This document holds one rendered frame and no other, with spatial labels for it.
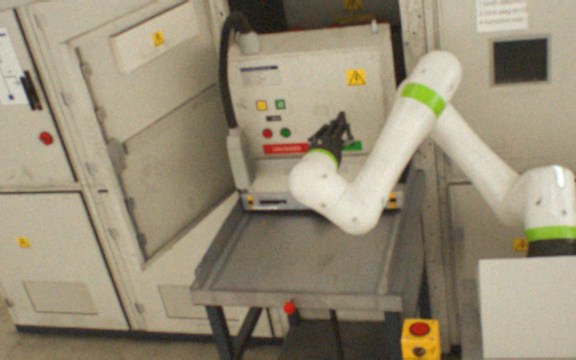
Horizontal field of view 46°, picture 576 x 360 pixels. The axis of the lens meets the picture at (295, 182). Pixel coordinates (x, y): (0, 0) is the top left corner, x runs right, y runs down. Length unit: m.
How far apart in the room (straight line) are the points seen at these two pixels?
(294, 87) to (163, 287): 1.30
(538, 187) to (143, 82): 1.17
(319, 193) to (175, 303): 1.60
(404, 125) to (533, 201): 0.37
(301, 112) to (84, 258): 1.41
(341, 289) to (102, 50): 0.95
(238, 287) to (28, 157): 1.29
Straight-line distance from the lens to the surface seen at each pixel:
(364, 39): 2.07
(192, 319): 3.11
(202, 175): 2.40
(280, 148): 2.18
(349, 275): 1.96
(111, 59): 2.06
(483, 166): 1.93
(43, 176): 3.00
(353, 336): 2.78
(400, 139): 1.69
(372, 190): 1.63
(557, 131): 2.34
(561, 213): 1.78
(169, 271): 2.98
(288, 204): 2.27
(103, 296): 3.24
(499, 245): 2.55
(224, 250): 2.17
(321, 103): 2.08
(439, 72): 1.76
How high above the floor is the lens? 2.01
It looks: 28 degrees down
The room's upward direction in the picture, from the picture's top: 11 degrees counter-clockwise
